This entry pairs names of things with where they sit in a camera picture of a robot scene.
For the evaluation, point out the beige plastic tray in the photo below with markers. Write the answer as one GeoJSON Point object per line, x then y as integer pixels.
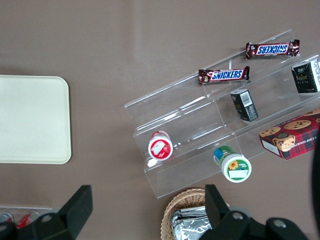
{"type": "Point", "coordinates": [32, 120]}

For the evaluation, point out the small black carton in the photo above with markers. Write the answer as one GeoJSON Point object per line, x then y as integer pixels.
{"type": "Point", "coordinates": [245, 106]}

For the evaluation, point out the silver foil packet stack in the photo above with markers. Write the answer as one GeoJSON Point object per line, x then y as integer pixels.
{"type": "Point", "coordinates": [190, 222]}

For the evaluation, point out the light wicker basket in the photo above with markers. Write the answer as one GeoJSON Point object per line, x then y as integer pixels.
{"type": "Point", "coordinates": [180, 200]}

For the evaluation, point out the snickers chocolate bar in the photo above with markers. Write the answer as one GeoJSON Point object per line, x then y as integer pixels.
{"type": "Point", "coordinates": [225, 75]}
{"type": "Point", "coordinates": [272, 49]}

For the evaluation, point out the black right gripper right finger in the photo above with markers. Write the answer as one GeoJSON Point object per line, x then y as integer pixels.
{"type": "Point", "coordinates": [217, 212]}

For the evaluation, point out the clear acrylic stepped display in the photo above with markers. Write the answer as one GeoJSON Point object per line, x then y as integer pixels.
{"type": "Point", "coordinates": [195, 117]}

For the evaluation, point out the green lid yogurt cup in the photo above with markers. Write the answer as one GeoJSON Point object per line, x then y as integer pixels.
{"type": "Point", "coordinates": [235, 168]}

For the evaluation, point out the black carton with white side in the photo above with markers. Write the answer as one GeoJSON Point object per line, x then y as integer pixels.
{"type": "Point", "coordinates": [305, 77]}

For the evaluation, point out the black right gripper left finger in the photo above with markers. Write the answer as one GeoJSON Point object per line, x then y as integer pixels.
{"type": "Point", "coordinates": [75, 212]}

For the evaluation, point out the red lid yogurt cup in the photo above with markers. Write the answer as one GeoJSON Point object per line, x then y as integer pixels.
{"type": "Point", "coordinates": [160, 148]}

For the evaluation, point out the red tartan cookie box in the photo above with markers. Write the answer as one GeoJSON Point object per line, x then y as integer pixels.
{"type": "Point", "coordinates": [292, 137]}

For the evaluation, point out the clear acrylic bottle rack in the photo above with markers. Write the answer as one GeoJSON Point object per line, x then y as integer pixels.
{"type": "Point", "coordinates": [25, 208]}

